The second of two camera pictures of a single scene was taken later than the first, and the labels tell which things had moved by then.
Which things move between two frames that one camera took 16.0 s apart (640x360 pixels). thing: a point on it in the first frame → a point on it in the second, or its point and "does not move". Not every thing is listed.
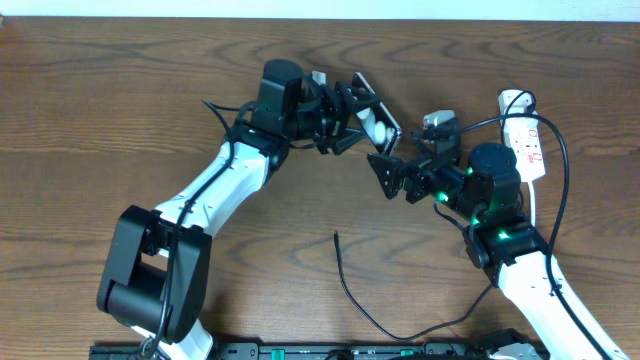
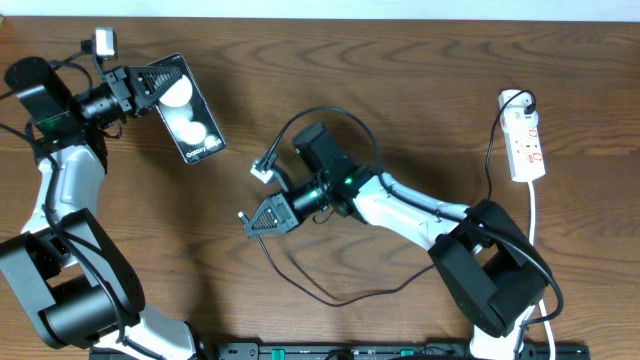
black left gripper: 341,115 → 118,84
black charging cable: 490,288 → 413,277
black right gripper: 398,171 → 283,213
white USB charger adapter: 512,104 does not move
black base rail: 393,351 does not move
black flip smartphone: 377,120 → 187,114
